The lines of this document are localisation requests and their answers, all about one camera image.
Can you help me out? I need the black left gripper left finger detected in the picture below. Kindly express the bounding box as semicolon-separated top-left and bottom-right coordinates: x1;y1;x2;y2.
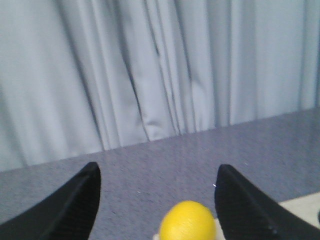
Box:
0;162;101;240

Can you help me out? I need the wooden cutting board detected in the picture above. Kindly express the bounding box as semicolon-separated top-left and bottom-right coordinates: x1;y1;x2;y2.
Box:
153;192;320;240

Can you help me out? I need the yellow lemon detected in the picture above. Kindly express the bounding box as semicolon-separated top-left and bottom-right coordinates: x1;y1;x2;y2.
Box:
158;200;217;240

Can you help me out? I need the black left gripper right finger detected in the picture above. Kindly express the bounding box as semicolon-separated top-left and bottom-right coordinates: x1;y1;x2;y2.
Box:
214;164;320;240

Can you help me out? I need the grey curtain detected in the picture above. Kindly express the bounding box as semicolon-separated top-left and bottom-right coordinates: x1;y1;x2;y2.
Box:
0;0;320;171

